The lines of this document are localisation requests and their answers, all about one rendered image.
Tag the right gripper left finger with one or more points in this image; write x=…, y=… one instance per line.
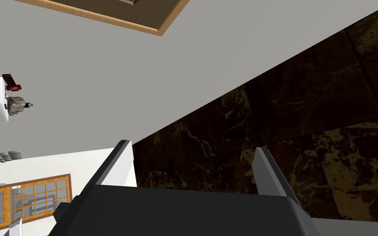
x=118, y=167

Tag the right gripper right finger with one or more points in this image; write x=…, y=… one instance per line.
x=267, y=175

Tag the wood-framed window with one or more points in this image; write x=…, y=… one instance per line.
x=21, y=200

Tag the wood-framed picture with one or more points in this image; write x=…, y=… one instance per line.
x=123, y=13

